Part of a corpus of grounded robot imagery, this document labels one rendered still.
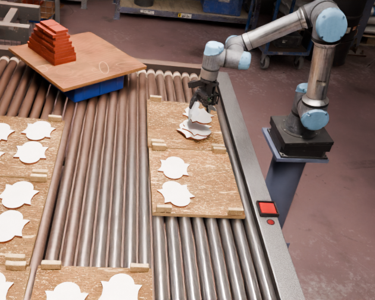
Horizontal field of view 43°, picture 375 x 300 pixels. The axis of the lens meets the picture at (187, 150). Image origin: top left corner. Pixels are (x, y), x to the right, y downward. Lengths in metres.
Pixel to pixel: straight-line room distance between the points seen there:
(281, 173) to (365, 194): 1.50
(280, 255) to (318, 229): 1.63
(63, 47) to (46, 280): 1.27
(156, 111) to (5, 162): 0.77
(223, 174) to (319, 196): 1.74
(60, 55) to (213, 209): 1.12
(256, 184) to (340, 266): 1.30
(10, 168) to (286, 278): 1.09
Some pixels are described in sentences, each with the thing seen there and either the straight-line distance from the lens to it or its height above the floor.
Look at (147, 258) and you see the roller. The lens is 1.60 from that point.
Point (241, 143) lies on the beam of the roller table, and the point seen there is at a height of 0.92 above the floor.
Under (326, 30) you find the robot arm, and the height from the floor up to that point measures 1.53.
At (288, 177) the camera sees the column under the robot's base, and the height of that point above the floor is 0.72.
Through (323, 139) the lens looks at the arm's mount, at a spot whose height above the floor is 0.97.
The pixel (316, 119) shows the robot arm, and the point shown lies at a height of 1.14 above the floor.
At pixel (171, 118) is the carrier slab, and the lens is 2.27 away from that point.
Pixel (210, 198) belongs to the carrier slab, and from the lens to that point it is 1.83.
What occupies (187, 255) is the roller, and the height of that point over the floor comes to 0.92.
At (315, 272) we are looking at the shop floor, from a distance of 3.05.
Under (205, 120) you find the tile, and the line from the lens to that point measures 2.11.
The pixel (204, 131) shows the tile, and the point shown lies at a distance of 2.17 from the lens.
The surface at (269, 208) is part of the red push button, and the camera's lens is 1.87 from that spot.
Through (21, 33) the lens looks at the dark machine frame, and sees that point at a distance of 2.92.
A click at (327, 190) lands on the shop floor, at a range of 3.72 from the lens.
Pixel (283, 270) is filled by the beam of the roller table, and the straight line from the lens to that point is 1.68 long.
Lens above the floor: 2.11
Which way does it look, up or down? 35 degrees down
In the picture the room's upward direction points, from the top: 10 degrees clockwise
